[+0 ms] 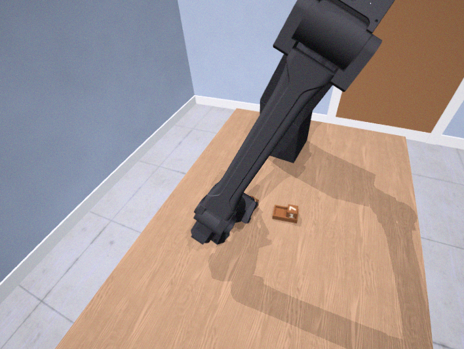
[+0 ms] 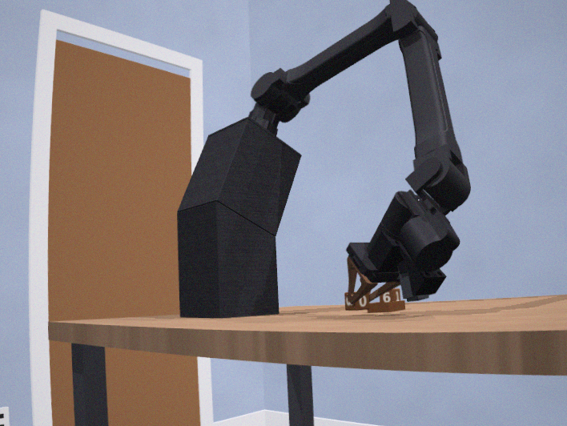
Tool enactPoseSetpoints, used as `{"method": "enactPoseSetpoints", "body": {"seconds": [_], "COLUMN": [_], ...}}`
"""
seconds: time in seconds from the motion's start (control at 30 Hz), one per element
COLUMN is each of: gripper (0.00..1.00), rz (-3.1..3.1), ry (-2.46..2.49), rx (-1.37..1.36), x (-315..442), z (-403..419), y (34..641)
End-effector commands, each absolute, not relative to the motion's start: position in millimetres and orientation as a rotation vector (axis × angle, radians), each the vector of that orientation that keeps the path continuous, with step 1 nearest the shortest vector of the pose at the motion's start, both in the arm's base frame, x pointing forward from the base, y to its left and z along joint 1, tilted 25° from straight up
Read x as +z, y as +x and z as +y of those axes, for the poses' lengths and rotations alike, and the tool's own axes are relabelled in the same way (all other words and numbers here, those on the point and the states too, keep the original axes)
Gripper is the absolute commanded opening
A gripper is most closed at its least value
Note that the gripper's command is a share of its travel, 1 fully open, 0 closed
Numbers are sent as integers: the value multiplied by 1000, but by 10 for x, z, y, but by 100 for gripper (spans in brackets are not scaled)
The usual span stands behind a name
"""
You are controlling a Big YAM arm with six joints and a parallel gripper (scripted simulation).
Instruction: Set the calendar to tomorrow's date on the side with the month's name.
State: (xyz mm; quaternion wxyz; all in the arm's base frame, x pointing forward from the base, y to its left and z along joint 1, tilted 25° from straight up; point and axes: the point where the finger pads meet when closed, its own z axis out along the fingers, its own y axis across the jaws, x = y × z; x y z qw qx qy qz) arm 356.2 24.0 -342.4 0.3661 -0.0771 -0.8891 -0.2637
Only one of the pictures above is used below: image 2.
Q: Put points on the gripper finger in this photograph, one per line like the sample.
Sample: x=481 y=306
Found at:
x=383 y=289
x=366 y=285

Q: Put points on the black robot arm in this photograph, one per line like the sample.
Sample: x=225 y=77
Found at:
x=427 y=238

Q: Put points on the brown wooden tray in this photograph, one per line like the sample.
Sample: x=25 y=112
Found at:
x=386 y=307

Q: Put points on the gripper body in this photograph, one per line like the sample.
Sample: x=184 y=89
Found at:
x=361 y=252

